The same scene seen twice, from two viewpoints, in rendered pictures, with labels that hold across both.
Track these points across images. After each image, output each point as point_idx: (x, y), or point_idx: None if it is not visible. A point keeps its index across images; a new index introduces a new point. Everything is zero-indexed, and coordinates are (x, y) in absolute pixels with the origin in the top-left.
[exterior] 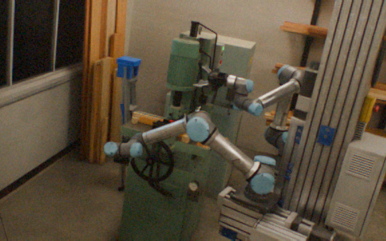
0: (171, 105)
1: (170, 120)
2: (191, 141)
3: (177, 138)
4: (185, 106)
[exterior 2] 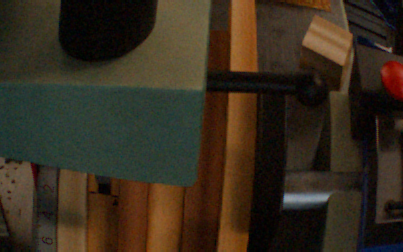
0: (111, 77)
1: None
2: (288, 29)
3: (302, 134)
4: (0, 0)
